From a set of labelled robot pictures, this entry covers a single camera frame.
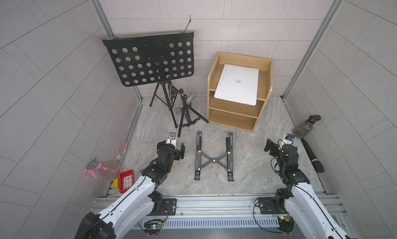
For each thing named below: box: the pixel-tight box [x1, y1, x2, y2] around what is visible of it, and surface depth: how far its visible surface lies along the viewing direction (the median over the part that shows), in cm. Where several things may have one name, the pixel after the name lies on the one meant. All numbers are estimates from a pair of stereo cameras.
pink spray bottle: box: [82, 156, 123, 181], surface depth 75 cm
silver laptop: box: [214, 63, 260, 107], surface depth 82 cm
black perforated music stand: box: [101, 15, 195, 129], surface depth 77 cm
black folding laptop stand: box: [194, 131, 235, 182], surface depth 84 cm
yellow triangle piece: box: [111, 176, 119, 189], surface depth 77 cm
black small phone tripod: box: [177, 88, 210, 138], surface depth 95 cm
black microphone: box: [300, 138, 325, 173], surface depth 88 cm
